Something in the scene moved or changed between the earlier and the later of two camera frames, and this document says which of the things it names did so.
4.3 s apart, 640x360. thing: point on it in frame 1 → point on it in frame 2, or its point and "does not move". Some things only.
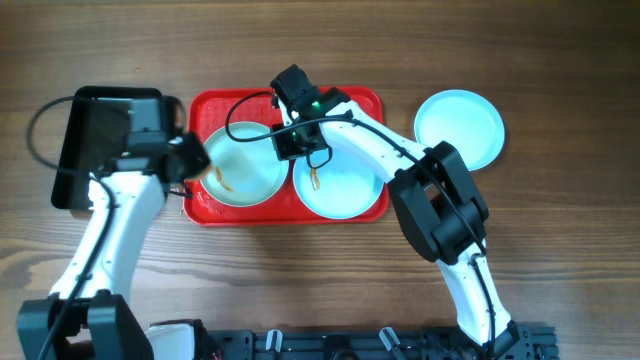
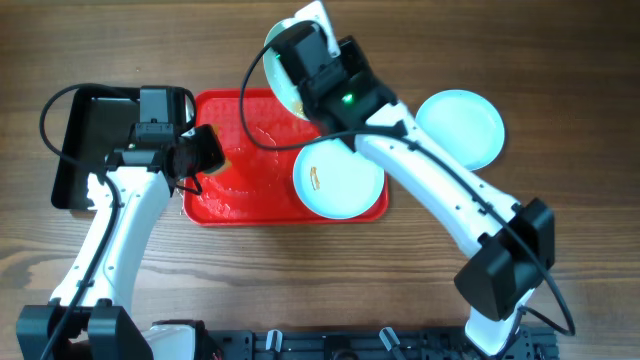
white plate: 349,185 does not move
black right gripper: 285,151 → 351,53
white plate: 464,118 does not move
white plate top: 244,173 → 286,88
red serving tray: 209,110 does not move
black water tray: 95,132 does not move
